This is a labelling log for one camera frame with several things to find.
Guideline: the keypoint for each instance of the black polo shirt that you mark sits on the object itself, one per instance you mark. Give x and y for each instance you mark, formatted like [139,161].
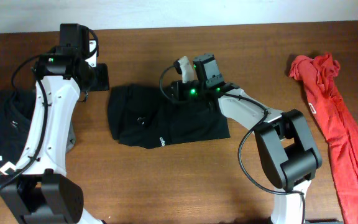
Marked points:
[141,116]

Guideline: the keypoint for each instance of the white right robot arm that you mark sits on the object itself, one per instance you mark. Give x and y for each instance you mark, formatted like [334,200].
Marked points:
[288,153]

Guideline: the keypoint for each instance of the navy hoodie with white letters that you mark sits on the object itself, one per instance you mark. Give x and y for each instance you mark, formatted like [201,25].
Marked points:
[16,110]

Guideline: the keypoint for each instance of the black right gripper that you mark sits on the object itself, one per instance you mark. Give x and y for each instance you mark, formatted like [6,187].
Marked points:
[177,94]

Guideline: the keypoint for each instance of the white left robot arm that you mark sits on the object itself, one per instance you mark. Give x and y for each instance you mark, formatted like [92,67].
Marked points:
[39,190]

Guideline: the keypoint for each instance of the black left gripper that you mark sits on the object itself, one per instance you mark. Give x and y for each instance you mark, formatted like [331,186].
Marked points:
[103,83]

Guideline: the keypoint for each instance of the red crumpled garment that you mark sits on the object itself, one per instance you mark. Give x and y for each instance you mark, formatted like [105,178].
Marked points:
[336,123]

